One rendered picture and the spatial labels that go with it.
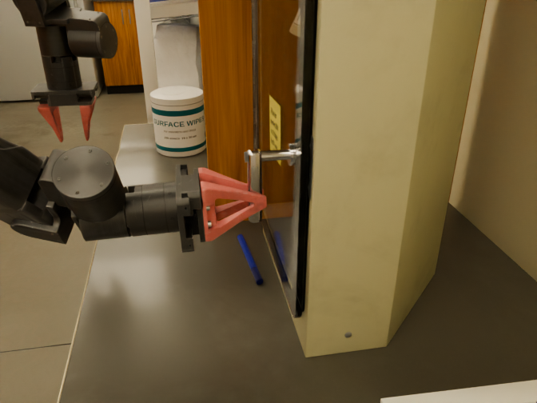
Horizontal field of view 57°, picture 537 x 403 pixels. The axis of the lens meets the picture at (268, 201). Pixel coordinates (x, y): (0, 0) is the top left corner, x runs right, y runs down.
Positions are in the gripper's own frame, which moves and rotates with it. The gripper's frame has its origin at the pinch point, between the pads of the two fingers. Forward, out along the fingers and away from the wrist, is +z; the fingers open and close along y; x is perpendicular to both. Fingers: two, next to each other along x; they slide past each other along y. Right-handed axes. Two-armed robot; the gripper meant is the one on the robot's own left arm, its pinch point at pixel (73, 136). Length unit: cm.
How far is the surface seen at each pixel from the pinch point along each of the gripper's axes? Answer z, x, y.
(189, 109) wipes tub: 3.8, 26.6, 21.9
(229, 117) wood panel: -4.6, -8.7, 27.8
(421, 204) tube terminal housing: -3, -42, 48
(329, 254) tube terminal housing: 1, -46, 35
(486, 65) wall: -12, -8, 76
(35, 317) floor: 110, 90, -48
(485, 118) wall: -2, -10, 76
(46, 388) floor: 110, 49, -35
